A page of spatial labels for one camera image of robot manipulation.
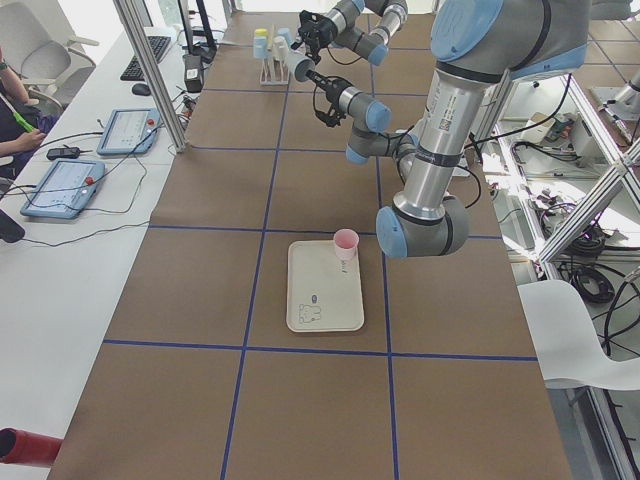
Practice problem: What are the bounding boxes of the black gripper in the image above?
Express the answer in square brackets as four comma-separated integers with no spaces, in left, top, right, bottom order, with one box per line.
[292,10,333,63]
[306,70,348,128]

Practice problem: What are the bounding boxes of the grey plastic cup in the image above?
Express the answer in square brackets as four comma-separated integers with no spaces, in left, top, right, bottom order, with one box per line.
[285,51,315,83]

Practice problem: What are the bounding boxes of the light blue plastic cup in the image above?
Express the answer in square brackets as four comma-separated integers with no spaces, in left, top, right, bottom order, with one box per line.
[277,27,293,46]

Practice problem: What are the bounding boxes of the pale cream plastic cup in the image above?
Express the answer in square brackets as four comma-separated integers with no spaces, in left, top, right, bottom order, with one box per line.
[272,35,289,62]

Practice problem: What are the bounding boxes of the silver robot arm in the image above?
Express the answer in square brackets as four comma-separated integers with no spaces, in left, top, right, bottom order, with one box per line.
[291,0,408,66]
[288,1,591,258]

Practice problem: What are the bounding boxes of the pink plastic cup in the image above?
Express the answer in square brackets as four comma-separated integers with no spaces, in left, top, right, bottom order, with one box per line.
[333,228,359,261]

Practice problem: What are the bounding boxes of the black power adapter box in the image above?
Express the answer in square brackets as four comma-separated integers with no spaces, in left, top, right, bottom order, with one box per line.
[183,54,204,93]

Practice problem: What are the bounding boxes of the black computer keyboard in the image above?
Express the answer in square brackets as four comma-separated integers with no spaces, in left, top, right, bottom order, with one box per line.
[119,35,172,82]

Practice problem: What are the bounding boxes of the black computer mouse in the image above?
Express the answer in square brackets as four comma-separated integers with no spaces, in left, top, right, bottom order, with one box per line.
[131,83,151,96]

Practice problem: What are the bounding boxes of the far blue teach pendant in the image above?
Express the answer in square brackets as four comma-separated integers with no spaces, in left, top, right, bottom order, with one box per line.
[96,108,161,156]

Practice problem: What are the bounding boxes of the blue teach pendant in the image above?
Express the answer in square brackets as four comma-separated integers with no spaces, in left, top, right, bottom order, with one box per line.
[20,159,106,220]
[96,108,161,156]

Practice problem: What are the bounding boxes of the pale green plastic tray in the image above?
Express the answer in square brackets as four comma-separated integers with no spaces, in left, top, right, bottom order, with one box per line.
[286,240,365,333]

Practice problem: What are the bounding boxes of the black handheld remote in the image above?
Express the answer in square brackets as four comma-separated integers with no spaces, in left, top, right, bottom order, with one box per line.
[46,147,81,161]

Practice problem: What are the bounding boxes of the near blue teach pendant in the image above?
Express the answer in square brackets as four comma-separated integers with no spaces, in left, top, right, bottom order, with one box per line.
[20,159,106,220]

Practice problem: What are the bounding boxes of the white office chair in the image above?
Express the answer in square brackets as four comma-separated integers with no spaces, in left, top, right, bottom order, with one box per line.
[1,2,96,110]

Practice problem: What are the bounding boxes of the red cylinder bottle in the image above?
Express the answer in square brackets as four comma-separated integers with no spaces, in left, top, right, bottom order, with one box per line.
[1,428,63,468]

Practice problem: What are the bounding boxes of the white wire cup rack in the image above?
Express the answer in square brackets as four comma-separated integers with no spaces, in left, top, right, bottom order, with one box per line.
[257,26,289,86]

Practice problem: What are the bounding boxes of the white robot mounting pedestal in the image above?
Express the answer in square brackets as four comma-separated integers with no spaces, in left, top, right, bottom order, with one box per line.
[395,128,470,182]

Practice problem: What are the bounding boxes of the aluminium frame post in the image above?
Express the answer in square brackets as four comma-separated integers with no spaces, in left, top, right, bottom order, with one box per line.
[113,0,187,153]

